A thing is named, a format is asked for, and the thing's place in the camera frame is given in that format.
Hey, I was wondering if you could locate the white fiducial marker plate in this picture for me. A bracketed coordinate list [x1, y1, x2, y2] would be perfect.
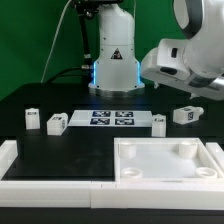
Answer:
[69, 110, 152, 127]

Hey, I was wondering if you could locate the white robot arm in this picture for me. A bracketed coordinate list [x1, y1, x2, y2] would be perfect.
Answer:
[89, 0, 224, 100]

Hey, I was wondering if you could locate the black camera stand pole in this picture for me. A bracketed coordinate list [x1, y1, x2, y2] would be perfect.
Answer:
[71, 0, 124, 67]

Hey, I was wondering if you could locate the white cable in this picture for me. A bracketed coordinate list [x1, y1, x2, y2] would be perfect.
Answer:
[40, 0, 73, 84]

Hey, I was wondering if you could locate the white square tabletop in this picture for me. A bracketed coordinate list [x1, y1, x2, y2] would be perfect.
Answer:
[114, 138, 224, 182]

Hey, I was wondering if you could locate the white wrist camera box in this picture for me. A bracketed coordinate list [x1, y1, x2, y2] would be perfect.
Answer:
[157, 39, 190, 80]

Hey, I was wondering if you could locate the black cable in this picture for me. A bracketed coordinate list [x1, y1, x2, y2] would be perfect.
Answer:
[45, 65, 93, 84]

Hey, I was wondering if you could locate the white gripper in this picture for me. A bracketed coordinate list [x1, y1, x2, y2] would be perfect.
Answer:
[140, 48, 224, 101]

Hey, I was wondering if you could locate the white U-shaped obstacle fence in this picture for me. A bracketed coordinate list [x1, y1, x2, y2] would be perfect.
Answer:
[0, 140, 224, 210]

